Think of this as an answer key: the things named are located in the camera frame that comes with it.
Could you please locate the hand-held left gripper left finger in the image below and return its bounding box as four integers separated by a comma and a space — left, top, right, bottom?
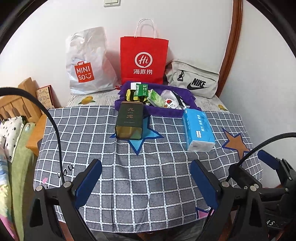
29, 159, 103, 241

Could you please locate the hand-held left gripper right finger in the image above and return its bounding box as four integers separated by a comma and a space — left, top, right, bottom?
190, 159, 270, 241

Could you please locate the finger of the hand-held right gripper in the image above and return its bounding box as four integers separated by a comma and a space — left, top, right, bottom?
228, 163, 263, 189
257, 149, 296, 186

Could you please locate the white fruit print packet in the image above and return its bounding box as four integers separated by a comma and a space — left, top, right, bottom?
164, 97, 178, 109

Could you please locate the yellow mesh pouch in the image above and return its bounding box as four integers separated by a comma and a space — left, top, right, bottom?
125, 89, 148, 105

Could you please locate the light green tissue packet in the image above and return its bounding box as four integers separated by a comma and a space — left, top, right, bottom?
146, 90, 164, 107

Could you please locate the dark green packet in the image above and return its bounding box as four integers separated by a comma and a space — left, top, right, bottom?
134, 83, 149, 96

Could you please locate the grey checked tablecloth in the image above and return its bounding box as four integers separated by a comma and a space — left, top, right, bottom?
32, 105, 264, 233

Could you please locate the blue tissue pack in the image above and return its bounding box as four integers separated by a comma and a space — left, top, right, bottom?
181, 108, 216, 152

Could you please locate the green blanket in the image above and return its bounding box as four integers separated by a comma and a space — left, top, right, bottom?
10, 123, 37, 237

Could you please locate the dark green tin box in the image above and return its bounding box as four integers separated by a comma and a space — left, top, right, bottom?
115, 101, 143, 141

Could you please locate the fruit print sheet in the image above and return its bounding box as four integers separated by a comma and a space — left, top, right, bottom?
66, 89, 232, 114

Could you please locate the purple towel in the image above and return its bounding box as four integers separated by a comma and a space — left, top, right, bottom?
114, 82, 201, 116

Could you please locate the pastel printed quilt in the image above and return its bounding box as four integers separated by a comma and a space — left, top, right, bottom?
0, 144, 14, 234

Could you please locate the polka dot pillow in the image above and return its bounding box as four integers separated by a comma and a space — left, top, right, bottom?
0, 116, 25, 161

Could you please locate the patterned gift box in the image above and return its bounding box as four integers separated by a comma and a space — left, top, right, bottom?
36, 85, 56, 110

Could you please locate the grey waist bag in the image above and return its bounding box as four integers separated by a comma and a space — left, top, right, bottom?
165, 61, 220, 99

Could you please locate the curved wooden headboard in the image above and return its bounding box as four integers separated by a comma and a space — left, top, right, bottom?
218, 0, 243, 98

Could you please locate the white plastic shopping bag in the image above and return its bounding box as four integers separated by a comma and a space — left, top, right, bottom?
65, 27, 118, 95

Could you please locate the red paper bag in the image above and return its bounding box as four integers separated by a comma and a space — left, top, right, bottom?
120, 19, 169, 85

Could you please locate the black cable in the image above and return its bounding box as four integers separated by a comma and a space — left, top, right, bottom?
0, 88, 64, 186
225, 132, 296, 183

